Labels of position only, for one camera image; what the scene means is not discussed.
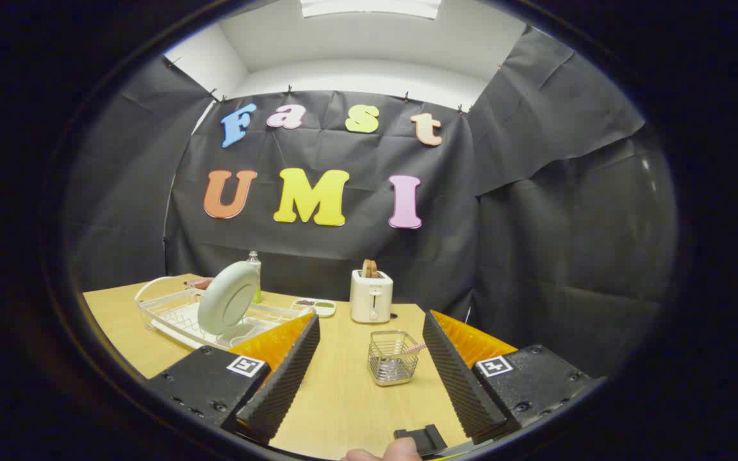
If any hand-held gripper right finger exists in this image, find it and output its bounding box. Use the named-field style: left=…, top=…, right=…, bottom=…
left=422, top=310, right=607, bottom=444

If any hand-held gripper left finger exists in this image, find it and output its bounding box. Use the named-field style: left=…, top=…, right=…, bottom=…
left=145, top=312, right=322, bottom=446

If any metal wire basket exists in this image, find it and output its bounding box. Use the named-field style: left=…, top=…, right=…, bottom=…
left=367, top=330, right=421, bottom=387

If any pale green plate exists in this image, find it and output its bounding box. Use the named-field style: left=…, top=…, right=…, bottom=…
left=197, top=261, right=261, bottom=337

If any white wire dish rack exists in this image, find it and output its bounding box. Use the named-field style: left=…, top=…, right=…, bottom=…
left=135, top=275, right=316, bottom=351

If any white divided snack tray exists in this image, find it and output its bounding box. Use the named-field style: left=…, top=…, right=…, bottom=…
left=292, top=297, right=337, bottom=318

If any cream toaster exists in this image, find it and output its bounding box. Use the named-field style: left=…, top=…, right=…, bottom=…
left=350, top=269, right=394, bottom=324

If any clear bottle with green drink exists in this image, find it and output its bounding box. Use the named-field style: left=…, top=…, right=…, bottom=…
left=246, top=250, right=263, bottom=304

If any black backdrop cloth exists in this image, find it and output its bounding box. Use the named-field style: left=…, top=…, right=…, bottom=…
left=65, top=26, right=677, bottom=378

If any ceiling light panel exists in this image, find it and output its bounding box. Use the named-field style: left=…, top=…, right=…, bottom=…
left=299, top=0, right=443, bottom=20

